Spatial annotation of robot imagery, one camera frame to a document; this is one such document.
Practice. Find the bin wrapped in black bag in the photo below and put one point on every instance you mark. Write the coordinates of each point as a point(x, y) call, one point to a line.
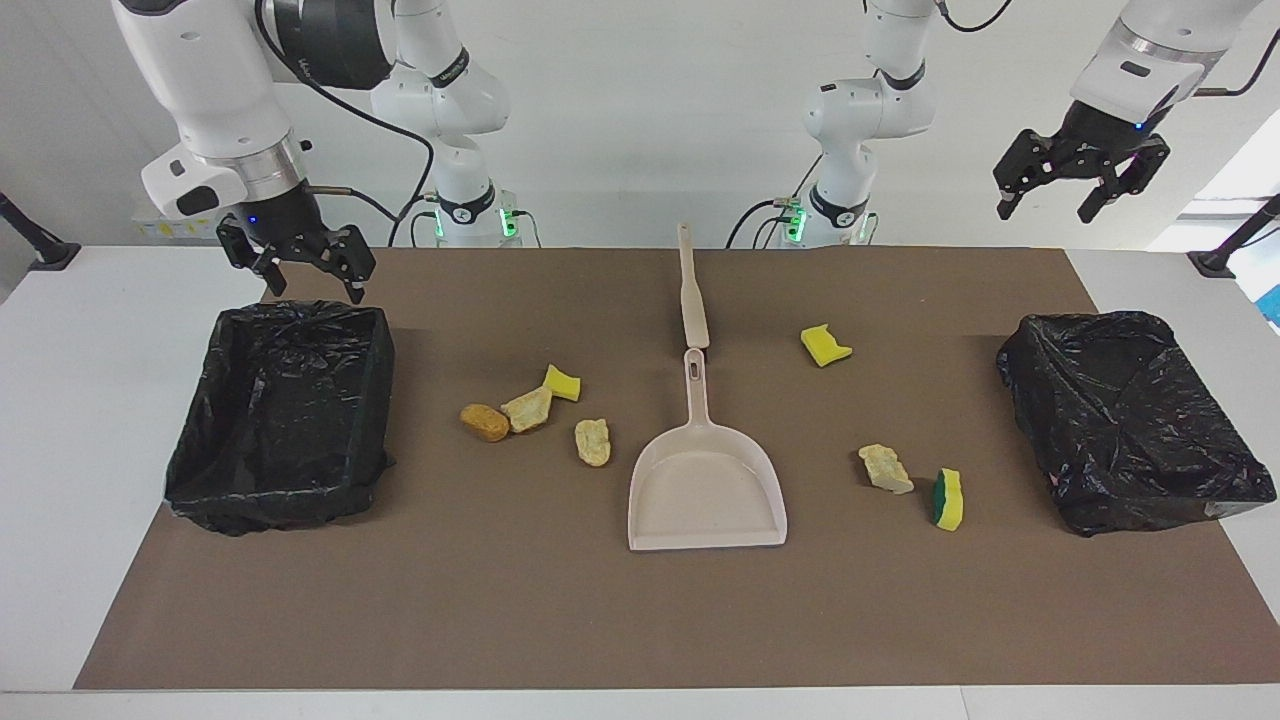
point(1130, 420)

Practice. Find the brown bread roll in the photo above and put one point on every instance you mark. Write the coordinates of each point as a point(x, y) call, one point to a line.
point(485, 423)

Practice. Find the beige plastic dustpan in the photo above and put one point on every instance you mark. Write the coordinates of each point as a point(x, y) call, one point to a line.
point(705, 490)

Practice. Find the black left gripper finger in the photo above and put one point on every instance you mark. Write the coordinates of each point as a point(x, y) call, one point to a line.
point(1093, 205)
point(1007, 204)

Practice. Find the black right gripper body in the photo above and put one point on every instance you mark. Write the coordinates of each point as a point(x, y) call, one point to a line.
point(285, 225)

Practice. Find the beige hand brush black bristles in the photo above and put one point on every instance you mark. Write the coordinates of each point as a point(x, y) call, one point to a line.
point(693, 310)

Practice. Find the notched yellow sponge piece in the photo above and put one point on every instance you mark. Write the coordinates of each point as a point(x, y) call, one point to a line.
point(825, 347)

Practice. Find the black camera stand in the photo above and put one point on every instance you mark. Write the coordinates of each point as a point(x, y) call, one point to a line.
point(1215, 262)
point(50, 255)

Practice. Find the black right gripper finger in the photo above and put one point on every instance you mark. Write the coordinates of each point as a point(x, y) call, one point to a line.
point(274, 280)
point(356, 288)

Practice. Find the white box with yellow labels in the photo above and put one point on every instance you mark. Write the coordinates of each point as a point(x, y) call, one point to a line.
point(160, 228)

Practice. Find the brown table mat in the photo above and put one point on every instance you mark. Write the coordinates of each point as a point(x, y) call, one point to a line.
point(600, 620)

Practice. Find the beige orange bread chunk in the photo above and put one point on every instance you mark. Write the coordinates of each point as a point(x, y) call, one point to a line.
point(886, 470)

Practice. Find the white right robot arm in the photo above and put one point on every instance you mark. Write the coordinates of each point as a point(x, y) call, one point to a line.
point(215, 90)

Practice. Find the yellow and green sponge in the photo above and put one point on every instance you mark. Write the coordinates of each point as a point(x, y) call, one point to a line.
point(950, 500)

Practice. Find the open bin with black bag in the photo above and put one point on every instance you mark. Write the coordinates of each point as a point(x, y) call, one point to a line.
point(280, 420)

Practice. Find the yellowish beige bread chunk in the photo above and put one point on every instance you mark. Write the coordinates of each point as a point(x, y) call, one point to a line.
point(592, 443)

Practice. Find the blue and white object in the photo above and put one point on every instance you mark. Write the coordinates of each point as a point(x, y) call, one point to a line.
point(1272, 305)

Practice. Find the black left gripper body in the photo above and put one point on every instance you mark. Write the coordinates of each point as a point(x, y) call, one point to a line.
point(1100, 150)

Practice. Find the small yellow sponge piece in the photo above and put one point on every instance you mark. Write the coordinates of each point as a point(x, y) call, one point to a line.
point(563, 384)

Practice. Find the silver box with green light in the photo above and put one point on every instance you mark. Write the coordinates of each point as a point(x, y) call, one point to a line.
point(508, 215)
point(796, 222)

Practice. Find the pale beige bread chunk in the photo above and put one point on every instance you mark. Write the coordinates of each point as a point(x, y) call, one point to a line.
point(527, 410)

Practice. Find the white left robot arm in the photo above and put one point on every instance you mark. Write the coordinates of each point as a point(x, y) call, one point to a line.
point(870, 110)

